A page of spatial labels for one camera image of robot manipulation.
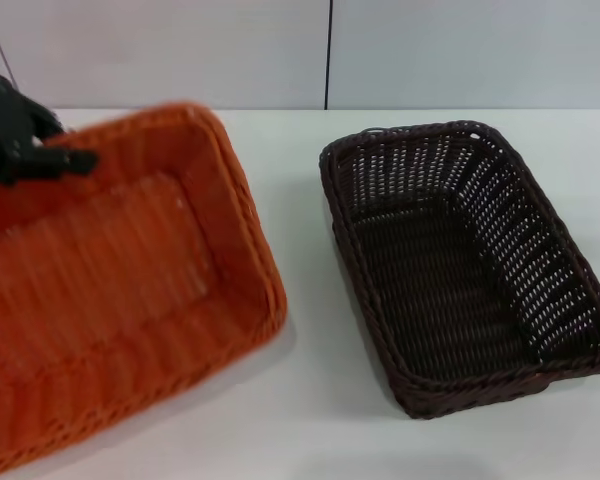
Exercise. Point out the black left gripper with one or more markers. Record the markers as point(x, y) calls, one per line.
point(5, 130)

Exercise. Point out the orange woven plastic basket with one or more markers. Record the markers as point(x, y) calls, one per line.
point(130, 280)

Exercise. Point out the dark brown woven plastic basket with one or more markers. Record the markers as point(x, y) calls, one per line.
point(440, 300)

